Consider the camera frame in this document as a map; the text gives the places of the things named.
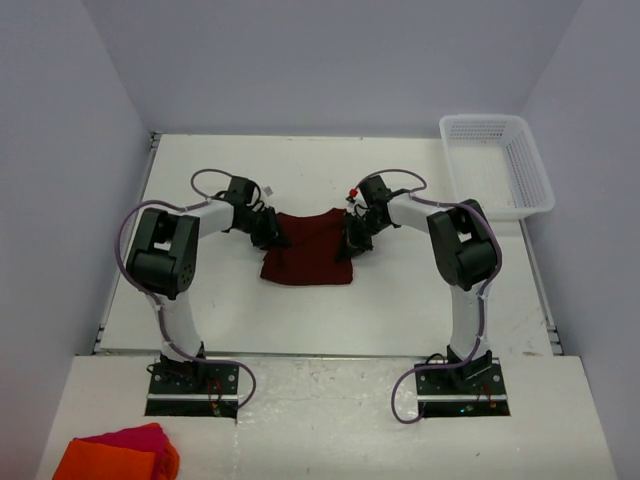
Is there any white plastic basket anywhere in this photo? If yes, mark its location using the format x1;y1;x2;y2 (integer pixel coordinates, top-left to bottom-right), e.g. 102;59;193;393
439;114;555;221

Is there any dark red t-shirt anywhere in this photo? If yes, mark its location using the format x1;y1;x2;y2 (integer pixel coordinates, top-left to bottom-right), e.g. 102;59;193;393
260;208;353;287

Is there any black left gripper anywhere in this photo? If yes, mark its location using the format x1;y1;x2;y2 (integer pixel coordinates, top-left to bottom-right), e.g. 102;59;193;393
236;206;288;253

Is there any pink folded t-shirt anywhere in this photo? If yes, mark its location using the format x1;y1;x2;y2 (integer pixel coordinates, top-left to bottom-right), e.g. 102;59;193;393
83;423;167;453

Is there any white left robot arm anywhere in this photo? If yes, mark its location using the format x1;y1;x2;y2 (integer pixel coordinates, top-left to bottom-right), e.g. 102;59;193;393
114;175;290;393

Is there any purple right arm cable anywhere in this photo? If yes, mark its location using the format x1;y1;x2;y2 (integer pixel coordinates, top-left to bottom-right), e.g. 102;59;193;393
352;169;505;425

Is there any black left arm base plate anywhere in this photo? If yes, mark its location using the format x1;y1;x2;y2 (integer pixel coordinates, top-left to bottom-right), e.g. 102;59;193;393
145;357;239;419

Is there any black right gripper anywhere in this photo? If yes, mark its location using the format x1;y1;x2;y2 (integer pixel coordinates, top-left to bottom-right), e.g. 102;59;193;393
337;212;391;263

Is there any orange folded t-shirt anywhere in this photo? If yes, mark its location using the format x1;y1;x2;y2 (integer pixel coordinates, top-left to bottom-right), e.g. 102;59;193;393
53;434;180;479

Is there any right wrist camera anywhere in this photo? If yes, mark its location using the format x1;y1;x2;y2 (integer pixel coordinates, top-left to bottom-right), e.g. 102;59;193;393
346;188;359;205

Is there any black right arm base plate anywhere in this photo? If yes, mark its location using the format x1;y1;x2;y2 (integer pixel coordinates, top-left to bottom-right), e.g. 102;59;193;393
415;358;511;419

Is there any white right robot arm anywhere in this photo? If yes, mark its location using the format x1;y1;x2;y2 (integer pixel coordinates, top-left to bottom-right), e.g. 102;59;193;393
336;171;502;393

